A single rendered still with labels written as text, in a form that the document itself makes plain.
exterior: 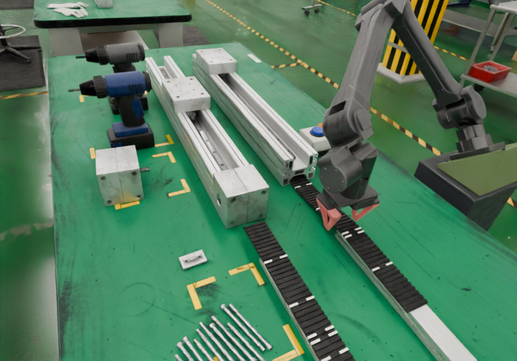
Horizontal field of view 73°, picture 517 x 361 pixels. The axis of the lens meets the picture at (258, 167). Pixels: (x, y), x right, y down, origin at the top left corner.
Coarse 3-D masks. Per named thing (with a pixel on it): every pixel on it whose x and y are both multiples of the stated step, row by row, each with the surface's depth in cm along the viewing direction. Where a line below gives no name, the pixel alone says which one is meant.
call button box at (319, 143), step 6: (300, 132) 106; (306, 132) 104; (306, 138) 103; (312, 138) 102; (318, 138) 102; (324, 138) 102; (312, 144) 101; (318, 144) 101; (324, 144) 102; (318, 150) 103; (324, 150) 104; (318, 156) 104
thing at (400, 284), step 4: (396, 280) 67; (400, 280) 67; (404, 280) 67; (388, 284) 66; (392, 284) 66; (396, 284) 66; (400, 284) 66; (404, 284) 66; (408, 284) 66; (388, 288) 65; (392, 288) 66; (396, 288) 65; (400, 288) 65; (404, 288) 66; (392, 292) 65
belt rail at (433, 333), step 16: (352, 256) 75; (368, 272) 71; (384, 288) 68; (416, 320) 61; (432, 320) 61; (432, 336) 59; (448, 336) 59; (432, 352) 59; (448, 352) 57; (464, 352) 57
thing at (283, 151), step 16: (192, 64) 147; (208, 80) 131; (224, 80) 132; (240, 80) 126; (224, 96) 120; (240, 96) 122; (256, 96) 116; (224, 112) 123; (240, 112) 109; (256, 112) 115; (272, 112) 108; (240, 128) 111; (256, 128) 100; (272, 128) 107; (288, 128) 101; (256, 144) 102; (272, 144) 93; (288, 144) 100; (304, 144) 94; (272, 160) 94; (288, 160) 88; (304, 160) 93; (288, 176) 92
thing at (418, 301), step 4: (416, 296) 64; (420, 296) 64; (408, 300) 63; (412, 300) 63; (416, 300) 64; (420, 300) 64; (424, 300) 64; (400, 304) 63; (404, 304) 63; (408, 304) 63; (412, 304) 63; (416, 304) 63; (420, 304) 63; (424, 304) 63; (404, 308) 62; (408, 308) 62; (412, 308) 62; (416, 308) 63; (408, 312) 62
